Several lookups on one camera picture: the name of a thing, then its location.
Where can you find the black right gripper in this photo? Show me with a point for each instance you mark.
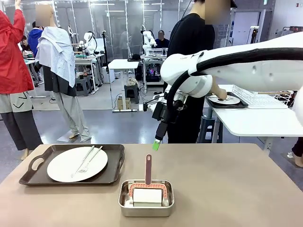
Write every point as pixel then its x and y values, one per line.
pixel 159 113

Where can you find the forearm of person in black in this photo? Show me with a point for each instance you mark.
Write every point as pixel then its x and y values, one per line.
pixel 216 88

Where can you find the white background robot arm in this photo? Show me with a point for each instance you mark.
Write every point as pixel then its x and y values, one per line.
pixel 89 41
pixel 149 37

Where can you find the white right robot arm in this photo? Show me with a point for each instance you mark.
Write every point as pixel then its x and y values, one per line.
pixel 239 68

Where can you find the hand of person in black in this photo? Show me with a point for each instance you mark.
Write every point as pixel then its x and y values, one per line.
pixel 223 95

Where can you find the cardboard box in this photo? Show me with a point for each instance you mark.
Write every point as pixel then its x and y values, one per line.
pixel 123 103

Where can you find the grey plastic step stool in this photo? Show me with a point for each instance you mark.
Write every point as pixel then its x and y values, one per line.
pixel 208 130

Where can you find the dark grey plastic stool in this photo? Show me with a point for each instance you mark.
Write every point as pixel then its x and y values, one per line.
pixel 84 86
pixel 131 93

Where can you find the silver fork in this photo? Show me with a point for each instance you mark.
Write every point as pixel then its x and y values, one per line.
pixel 92 158

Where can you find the white standing desk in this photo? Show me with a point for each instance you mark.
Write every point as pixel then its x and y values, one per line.
pixel 124 65

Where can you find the grey round plate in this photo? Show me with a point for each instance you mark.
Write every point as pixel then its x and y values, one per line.
pixel 233 101

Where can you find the black tray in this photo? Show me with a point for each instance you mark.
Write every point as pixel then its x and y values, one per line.
pixel 239 106

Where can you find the stainless steel rectangular container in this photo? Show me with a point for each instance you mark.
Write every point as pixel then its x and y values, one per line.
pixel 144 211

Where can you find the silver table knife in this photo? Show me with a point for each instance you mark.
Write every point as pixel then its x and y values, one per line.
pixel 83 161

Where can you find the seated person in dark top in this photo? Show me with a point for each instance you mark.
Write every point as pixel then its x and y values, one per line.
pixel 162 42

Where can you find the white side table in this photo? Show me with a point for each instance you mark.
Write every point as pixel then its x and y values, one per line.
pixel 255 120

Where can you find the white round dinner plate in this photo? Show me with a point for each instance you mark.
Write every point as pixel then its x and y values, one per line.
pixel 68 163

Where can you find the person in black clothes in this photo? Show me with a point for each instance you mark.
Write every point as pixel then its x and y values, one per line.
pixel 189 35

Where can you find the mannequin with light blue shirt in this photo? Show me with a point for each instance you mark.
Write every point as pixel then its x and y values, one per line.
pixel 59 71

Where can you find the person in blue jacket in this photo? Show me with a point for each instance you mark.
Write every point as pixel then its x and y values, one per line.
pixel 34 39

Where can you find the person in red jacket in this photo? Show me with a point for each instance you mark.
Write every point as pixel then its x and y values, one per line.
pixel 14 71

